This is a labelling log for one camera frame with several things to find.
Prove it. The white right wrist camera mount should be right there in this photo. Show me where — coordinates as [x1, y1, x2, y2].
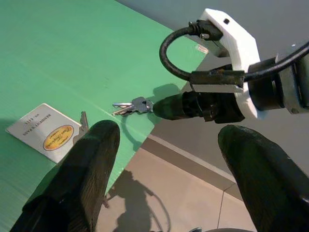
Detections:
[192, 8, 267, 120]

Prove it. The white resident pass card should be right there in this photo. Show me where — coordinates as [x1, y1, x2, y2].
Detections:
[5, 103, 83, 164]

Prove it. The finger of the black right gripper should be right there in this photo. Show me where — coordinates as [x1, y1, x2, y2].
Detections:
[154, 106, 185, 121]
[153, 93, 184, 112]

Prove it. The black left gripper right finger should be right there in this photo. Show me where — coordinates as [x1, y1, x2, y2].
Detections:
[217, 124, 309, 232]

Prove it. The green corrugated plastic board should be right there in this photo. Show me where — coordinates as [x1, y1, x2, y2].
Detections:
[0, 0, 207, 232]

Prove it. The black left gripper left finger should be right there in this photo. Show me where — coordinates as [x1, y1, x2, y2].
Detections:
[9, 119, 121, 232]

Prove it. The silver key bunch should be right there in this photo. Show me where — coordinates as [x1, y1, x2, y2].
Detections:
[112, 96, 155, 145]

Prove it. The single silver key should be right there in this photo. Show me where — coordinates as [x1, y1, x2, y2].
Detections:
[72, 111, 90, 145]

